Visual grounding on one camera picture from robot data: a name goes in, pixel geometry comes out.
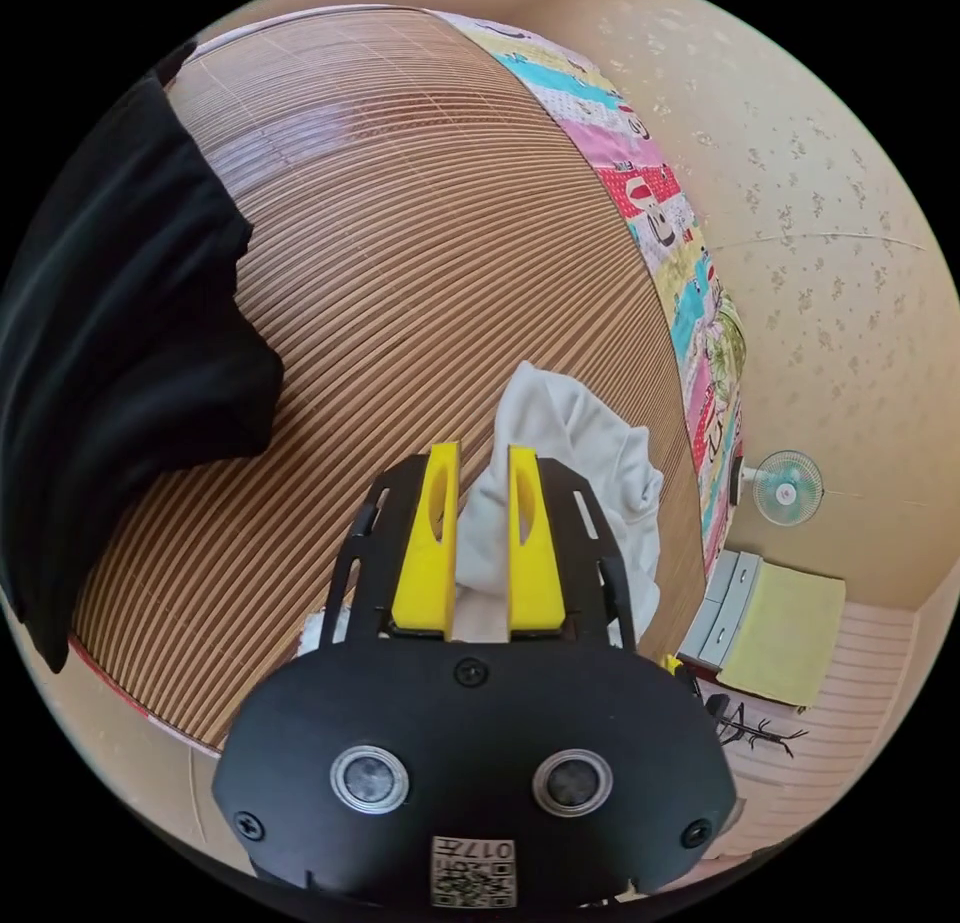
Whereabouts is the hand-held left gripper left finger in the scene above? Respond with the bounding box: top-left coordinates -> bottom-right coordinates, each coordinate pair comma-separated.
389,442 -> 459,634

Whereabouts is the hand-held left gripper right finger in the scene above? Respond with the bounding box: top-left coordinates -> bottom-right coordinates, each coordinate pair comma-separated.
507,444 -> 569,633

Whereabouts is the white long sleeve shirt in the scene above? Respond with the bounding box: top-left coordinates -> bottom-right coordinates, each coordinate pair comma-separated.
296,360 -> 666,658

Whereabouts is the grey drawer cabinet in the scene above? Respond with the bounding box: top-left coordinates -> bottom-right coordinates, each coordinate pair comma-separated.
677,547 -> 849,712

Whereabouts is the bed with woven mat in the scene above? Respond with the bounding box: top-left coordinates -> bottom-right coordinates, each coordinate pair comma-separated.
67,6 -> 751,756

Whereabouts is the black garment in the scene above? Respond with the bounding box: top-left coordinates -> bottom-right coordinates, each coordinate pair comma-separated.
0,43 -> 287,675

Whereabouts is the pale green wall fan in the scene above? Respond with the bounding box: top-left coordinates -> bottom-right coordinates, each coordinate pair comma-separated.
731,448 -> 826,528

